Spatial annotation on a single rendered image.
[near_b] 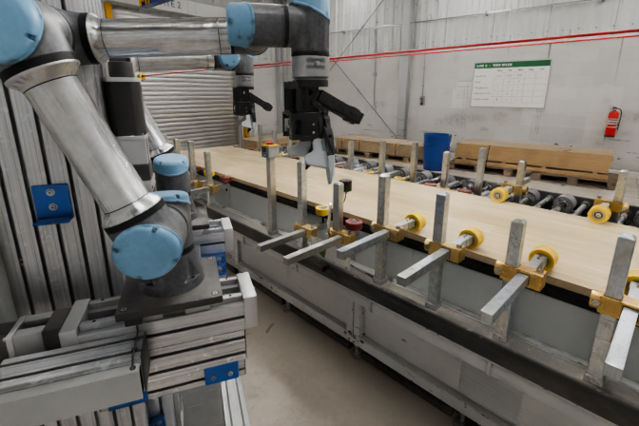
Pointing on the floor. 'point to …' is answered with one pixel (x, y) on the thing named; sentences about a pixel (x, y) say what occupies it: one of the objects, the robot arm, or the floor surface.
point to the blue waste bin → (435, 146)
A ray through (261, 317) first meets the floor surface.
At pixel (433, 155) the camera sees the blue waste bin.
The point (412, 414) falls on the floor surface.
